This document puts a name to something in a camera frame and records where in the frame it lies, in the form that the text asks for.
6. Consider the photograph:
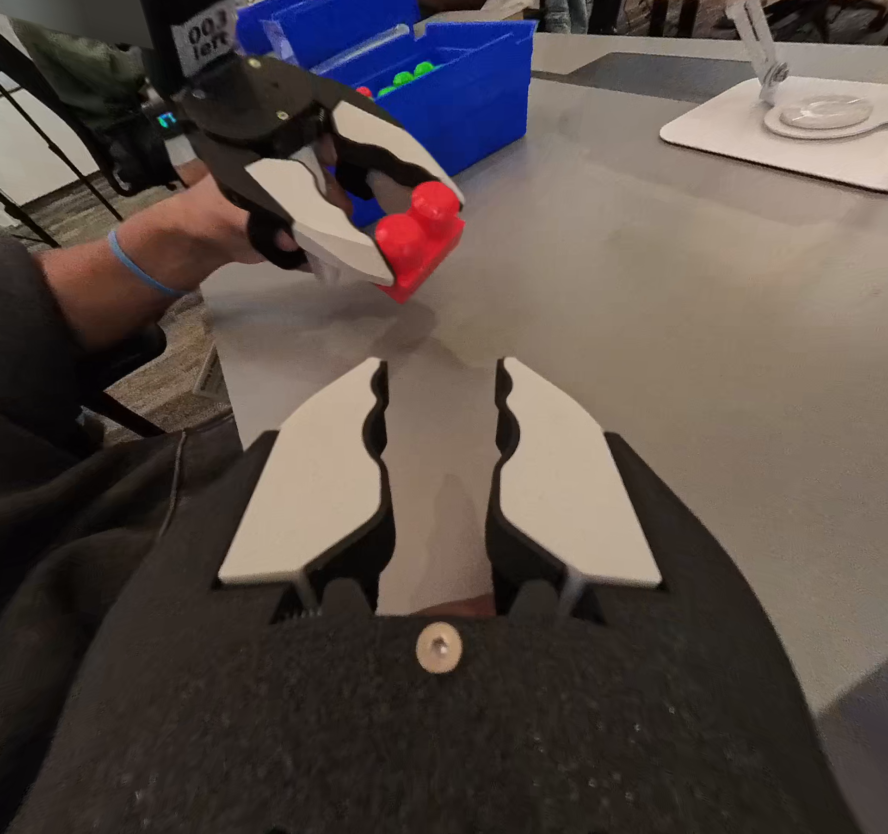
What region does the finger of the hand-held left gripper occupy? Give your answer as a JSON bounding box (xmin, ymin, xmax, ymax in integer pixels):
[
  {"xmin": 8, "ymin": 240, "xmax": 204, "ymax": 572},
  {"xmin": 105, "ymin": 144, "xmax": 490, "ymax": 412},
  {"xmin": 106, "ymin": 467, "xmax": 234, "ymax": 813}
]
[
  {"xmin": 244, "ymin": 157, "xmax": 398, "ymax": 288},
  {"xmin": 332, "ymin": 100, "xmax": 466, "ymax": 216}
]

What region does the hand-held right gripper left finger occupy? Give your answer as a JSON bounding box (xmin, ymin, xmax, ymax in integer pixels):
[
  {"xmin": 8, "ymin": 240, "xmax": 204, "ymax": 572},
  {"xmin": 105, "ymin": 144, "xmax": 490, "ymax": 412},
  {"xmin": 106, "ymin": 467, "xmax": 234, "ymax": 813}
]
[{"xmin": 217, "ymin": 357, "xmax": 396, "ymax": 616}]

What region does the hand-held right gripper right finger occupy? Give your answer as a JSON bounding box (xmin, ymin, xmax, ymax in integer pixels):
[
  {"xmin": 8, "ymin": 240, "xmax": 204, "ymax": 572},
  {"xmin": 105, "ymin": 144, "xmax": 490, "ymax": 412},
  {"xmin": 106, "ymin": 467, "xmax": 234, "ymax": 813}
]
[{"xmin": 486, "ymin": 357, "xmax": 666, "ymax": 617}]

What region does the pile of toy blocks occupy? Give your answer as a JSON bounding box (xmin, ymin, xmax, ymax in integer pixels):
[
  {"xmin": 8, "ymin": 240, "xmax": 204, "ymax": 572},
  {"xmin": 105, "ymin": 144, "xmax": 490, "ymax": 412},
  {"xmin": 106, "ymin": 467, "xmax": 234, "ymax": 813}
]
[{"xmin": 355, "ymin": 61, "xmax": 445, "ymax": 101}]

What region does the blue plastic bin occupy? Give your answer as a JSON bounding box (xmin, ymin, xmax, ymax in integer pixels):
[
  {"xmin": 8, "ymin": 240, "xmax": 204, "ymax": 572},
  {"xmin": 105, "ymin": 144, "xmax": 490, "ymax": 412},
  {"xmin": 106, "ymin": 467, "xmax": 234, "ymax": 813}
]
[
  {"xmin": 308, "ymin": 19, "xmax": 538, "ymax": 230},
  {"xmin": 236, "ymin": 0, "xmax": 423, "ymax": 73}
]

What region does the red two-stud block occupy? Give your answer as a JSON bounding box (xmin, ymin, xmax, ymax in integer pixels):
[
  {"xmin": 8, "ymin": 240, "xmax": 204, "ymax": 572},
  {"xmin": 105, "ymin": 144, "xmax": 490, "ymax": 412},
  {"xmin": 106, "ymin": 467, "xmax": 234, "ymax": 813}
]
[{"xmin": 375, "ymin": 180, "xmax": 467, "ymax": 305}]

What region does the person's left forearm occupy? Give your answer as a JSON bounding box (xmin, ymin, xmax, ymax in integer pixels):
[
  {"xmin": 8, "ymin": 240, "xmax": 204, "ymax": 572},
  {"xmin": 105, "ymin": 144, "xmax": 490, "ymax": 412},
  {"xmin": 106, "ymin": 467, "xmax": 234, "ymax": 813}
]
[{"xmin": 38, "ymin": 227, "xmax": 171, "ymax": 352}]

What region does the grey desk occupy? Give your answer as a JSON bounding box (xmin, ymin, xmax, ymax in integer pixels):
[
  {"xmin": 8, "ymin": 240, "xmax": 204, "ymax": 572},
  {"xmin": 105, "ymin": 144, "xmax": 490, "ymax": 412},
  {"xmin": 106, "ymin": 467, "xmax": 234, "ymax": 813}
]
[{"xmin": 200, "ymin": 12, "xmax": 888, "ymax": 834}]

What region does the person's left hand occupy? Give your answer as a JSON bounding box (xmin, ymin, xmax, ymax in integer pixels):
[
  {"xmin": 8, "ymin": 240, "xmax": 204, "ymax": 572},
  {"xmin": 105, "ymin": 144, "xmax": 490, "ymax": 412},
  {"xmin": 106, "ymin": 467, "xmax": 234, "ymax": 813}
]
[{"xmin": 163, "ymin": 175, "xmax": 271, "ymax": 291}]

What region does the black cube device with screen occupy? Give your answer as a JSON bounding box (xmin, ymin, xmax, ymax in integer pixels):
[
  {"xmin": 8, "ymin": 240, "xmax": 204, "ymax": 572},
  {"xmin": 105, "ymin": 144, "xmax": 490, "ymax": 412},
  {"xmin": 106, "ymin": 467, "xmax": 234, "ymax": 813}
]
[{"xmin": 111, "ymin": 95, "xmax": 191, "ymax": 190}]

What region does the printed paper sheet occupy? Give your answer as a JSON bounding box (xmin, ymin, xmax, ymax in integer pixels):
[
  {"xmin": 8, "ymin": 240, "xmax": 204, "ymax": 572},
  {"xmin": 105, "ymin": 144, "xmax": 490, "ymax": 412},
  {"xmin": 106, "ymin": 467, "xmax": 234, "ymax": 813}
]
[{"xmin": 193, "ymin": 348, "xmax": 230, "ymax": 405}]

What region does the blue wristband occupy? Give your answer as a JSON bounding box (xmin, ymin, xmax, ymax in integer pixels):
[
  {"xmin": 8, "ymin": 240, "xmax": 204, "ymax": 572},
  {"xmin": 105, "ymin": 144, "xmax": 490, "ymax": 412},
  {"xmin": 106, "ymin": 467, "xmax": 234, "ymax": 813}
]
[{"xmin": 107, "ymin": 227, "xmax": 188, "ymax": 297}]

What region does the black office chair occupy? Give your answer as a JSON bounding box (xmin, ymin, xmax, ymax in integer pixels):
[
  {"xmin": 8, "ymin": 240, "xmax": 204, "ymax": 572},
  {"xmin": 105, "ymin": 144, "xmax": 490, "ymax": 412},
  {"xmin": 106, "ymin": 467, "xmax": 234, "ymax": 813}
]
[{"xmin": 76, "ymin": 324, "xmax": 167, "ymax": 439}]

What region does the person's dark clothing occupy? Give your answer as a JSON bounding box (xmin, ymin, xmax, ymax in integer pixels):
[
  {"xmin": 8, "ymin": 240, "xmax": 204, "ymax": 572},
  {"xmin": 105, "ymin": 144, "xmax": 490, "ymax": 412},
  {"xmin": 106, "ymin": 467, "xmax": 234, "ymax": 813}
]
[{"xmin": 0, "ymin": 237, "xmax": 244, "ymax": 834}]

